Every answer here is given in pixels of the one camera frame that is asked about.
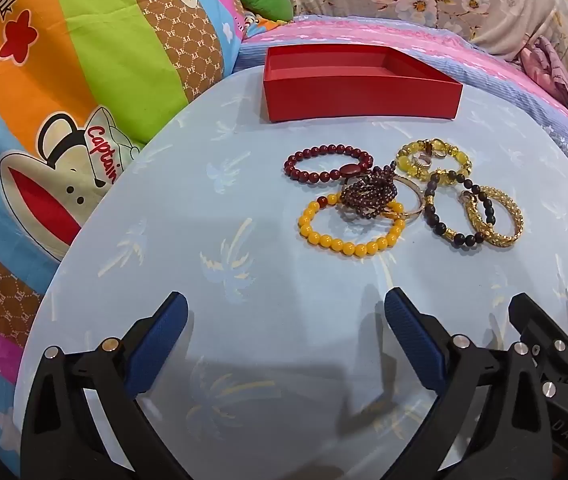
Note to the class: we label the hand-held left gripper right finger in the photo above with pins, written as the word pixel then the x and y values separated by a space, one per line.
pixel 414 340

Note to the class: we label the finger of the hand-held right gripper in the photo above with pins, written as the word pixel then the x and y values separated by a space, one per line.
pixel 534 322

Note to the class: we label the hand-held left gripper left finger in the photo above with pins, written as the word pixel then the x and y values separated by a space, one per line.
pixel 156 340

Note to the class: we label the thin gold bangle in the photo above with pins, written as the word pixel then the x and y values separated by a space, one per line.
pixel 420 199

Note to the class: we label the red cardboard box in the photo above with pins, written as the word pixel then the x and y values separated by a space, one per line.
pixel 354 100

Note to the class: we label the light blue palm-print tablecloth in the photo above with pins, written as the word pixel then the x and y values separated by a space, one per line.
pixel 213 210

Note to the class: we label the pink and blue striped blanket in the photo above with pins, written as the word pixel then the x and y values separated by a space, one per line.
pixel 514 80

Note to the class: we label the pink crumpled cloth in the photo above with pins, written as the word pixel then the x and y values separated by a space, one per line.
pixel 544 60

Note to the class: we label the colourful cartoon quilt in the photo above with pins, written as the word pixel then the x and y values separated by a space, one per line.
pixel 63 60

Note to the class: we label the floral bed sheet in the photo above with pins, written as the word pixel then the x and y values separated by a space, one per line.
pixel 464 0

